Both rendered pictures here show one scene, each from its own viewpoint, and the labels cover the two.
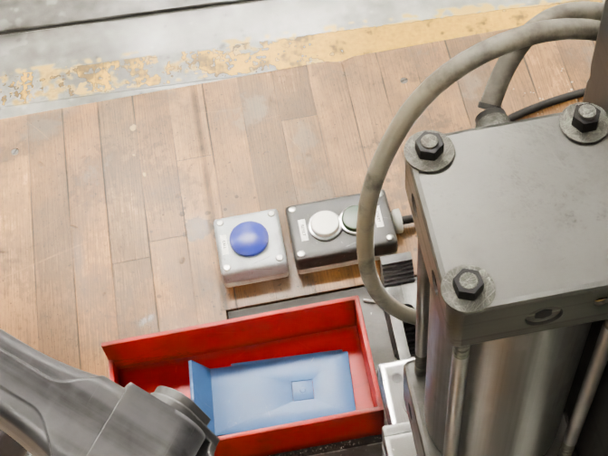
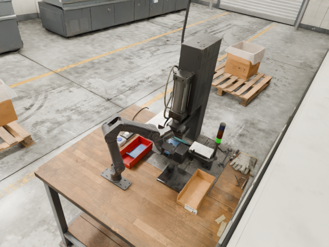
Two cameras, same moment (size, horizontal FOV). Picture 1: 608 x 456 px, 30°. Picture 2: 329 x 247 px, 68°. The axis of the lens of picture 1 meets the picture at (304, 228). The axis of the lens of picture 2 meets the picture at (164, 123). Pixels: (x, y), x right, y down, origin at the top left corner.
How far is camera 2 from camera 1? 1.06 m
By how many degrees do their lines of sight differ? 43
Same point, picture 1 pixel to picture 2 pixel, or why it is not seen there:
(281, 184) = not seen: hidden behind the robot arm
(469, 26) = not seen: hidden behind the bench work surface
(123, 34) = (23, 171)
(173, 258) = not seen: hidden behind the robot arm
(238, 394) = (133, 154)
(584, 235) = (188, 73)
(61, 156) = (82, 147)
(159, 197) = (101, 143)
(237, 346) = (128, 150)
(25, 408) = (144, 126)
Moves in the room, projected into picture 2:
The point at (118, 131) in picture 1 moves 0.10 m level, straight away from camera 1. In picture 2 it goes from (87, 140) to (75, 136)
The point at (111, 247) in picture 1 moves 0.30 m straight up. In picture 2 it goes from (100, 151) to (97, 115)
